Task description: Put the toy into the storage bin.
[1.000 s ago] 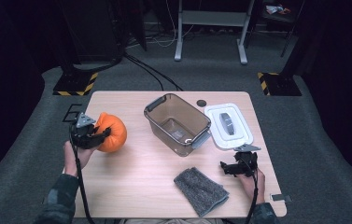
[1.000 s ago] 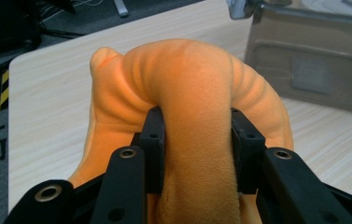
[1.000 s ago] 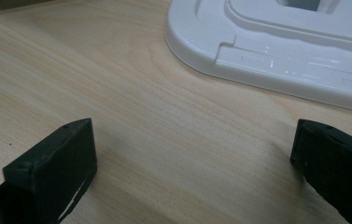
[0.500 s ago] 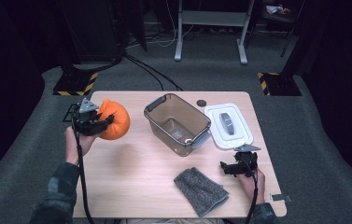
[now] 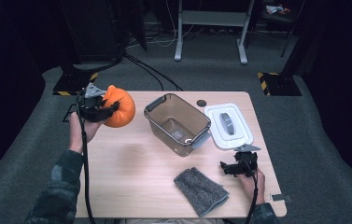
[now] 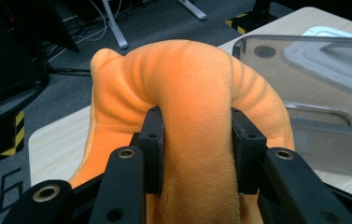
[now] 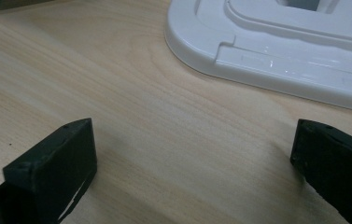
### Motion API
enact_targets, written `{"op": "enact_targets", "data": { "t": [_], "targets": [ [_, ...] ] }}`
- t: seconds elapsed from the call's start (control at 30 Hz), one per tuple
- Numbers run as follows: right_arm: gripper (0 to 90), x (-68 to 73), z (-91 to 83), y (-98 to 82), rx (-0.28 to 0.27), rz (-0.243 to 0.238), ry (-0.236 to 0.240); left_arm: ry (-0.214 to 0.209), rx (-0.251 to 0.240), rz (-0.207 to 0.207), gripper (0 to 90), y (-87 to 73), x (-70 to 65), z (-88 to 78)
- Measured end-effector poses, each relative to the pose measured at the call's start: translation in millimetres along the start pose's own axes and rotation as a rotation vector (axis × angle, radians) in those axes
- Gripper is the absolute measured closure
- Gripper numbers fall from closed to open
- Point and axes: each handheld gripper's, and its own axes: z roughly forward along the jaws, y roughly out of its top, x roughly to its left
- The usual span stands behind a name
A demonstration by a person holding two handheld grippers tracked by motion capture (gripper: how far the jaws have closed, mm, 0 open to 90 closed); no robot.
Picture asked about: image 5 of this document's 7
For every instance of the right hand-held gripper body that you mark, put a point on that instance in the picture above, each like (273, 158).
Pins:
(247, 163)

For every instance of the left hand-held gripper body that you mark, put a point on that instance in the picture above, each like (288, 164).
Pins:
(91, 107)

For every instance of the orange plush toy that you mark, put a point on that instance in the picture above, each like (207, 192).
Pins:
(122, 107)

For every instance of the white box lid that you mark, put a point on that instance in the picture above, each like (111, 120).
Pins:
(240, 130)

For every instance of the grey fluffy cloth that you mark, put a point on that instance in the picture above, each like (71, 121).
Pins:
(201, 191)

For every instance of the grey storage bin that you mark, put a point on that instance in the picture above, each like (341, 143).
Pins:
(176, 124)

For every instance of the person's right hand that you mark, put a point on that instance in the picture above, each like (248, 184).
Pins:
(256, 189)

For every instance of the person's left hand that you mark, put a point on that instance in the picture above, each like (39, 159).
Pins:
(81, 133)

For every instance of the grey tape piece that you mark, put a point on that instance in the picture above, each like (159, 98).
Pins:
(281, 198)

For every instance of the dark round table grommet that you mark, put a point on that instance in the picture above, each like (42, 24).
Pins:
(201, 103)

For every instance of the black cabinet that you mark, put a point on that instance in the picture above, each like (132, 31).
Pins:
(92, 28)

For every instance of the colourful things on shelf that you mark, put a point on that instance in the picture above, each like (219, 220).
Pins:
(276, 9)

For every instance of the black yellow striped base plate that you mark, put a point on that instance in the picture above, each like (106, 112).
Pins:
(281, 85)
(69, 85)

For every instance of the white metal table frame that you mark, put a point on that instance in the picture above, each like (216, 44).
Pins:
(211, 18)

